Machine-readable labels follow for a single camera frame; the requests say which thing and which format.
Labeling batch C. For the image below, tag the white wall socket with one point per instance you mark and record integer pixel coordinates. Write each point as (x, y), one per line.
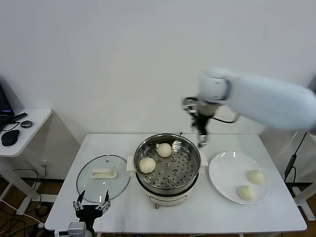
(44, 163)

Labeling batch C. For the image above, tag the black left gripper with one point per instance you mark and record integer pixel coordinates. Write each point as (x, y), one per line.
(89, 212)

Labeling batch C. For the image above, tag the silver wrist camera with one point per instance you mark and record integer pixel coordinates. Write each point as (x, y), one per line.
(188, 105)
(76, 228)

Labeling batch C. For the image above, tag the black computer mouse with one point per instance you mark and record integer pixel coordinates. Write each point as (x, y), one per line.
(10, 138)

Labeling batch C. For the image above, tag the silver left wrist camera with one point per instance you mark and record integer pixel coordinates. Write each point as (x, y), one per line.
(76, 228)

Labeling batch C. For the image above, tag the cream electric cooker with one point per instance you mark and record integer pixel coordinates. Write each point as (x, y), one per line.
(168, 197)

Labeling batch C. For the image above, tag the white steamed baozi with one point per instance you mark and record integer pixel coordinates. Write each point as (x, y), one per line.
(164, 149)
(245, 193)
(255, 177)
(147, 165)

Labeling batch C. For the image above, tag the white side desk with mouse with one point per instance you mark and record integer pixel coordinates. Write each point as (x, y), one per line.
(37, 118)

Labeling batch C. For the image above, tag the dark monitor screen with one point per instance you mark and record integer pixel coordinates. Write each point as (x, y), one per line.
(3, 103)

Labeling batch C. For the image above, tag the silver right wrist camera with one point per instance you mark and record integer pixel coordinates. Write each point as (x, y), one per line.
(188, 105)

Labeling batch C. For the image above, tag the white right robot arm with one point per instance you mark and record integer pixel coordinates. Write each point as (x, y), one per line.
(259, 98)

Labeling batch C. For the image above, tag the stainless steel steamer basket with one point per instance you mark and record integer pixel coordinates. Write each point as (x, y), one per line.
(172, 177)

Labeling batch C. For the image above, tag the white round plate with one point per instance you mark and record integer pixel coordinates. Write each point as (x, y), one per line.
(229, 170)

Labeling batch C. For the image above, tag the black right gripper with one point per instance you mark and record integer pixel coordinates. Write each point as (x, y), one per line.
(201, 122)

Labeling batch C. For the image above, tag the black bar remote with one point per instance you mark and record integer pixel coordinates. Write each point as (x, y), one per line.
(19, 116)

